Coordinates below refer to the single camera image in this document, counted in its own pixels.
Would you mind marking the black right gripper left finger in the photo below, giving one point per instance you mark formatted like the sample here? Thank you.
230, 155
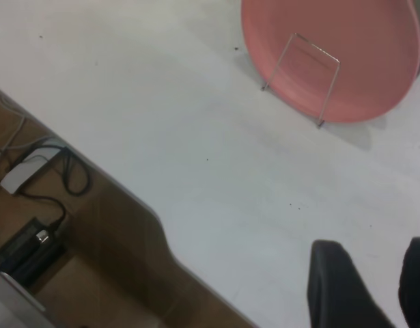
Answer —
332, 290

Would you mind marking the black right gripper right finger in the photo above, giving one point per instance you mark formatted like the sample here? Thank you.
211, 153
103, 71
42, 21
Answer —
416, 283

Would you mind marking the pink round plate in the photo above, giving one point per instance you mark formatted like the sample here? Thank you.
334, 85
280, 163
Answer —
366, 51

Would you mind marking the black power adapter brick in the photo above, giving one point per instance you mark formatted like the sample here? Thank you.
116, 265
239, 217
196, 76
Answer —
22, 249

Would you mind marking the white power adapter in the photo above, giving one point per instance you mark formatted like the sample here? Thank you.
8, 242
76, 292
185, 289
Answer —
22, 174

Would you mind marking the grey metal frame piece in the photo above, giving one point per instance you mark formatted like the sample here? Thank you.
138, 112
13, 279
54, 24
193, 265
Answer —
8, 307

